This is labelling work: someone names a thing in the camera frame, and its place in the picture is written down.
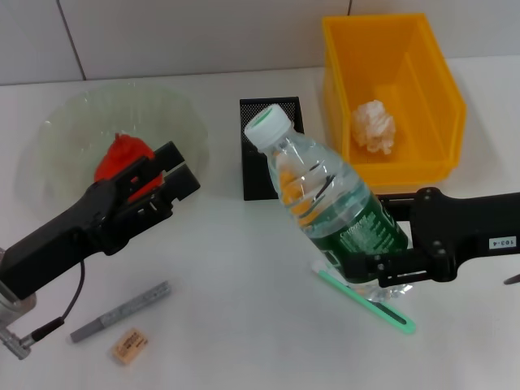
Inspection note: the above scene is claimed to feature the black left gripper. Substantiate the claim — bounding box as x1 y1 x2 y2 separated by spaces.
0 141 202 301

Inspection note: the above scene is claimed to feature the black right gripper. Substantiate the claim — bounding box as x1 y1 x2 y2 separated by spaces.
343 186 520 289

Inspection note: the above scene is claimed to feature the orange fruit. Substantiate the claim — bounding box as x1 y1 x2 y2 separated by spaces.
93 132 164 203

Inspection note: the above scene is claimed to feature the green utility knife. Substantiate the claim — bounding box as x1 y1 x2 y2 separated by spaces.
312 259 416 336

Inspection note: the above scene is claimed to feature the clear green-label water bottle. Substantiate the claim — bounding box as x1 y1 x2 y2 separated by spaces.
243 103 412 302

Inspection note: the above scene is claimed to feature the white paper ball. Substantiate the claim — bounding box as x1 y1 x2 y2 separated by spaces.
351 100 397 156

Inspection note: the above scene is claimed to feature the black mesh pen holder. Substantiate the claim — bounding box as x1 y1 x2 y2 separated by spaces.
238 96 306 202

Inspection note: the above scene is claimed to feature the green glass fruit plate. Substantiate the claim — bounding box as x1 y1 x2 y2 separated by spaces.
35 80 210 215

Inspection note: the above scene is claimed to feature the gray marker pen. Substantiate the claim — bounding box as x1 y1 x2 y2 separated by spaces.
69 279 172 345

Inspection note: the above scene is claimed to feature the tan eraser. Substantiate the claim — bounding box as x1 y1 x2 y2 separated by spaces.
110 327 150 364

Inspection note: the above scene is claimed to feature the yellow plastic bin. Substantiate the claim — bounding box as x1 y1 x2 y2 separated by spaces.
322 12 467 194

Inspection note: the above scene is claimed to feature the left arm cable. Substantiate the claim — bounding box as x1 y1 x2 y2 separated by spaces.
19 259 86 343

